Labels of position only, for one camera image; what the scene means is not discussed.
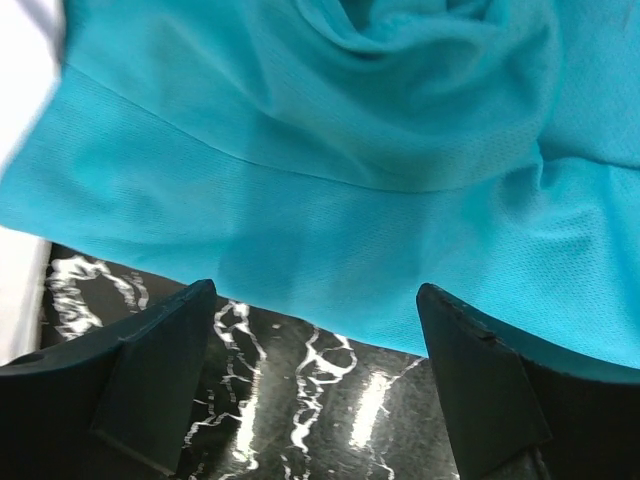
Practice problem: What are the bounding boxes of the teal t shirt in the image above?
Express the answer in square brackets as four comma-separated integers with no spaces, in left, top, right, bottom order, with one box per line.
[1,1,639,367]

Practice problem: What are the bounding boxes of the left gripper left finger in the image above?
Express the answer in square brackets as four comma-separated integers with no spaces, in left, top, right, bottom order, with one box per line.
[1,280,217,479]

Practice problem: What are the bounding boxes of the stack of papers and books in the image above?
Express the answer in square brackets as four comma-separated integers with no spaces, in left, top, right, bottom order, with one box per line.
[0,0,76,366]

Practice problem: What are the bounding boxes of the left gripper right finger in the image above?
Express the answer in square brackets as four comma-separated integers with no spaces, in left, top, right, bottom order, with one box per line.
[417,284,639,479]

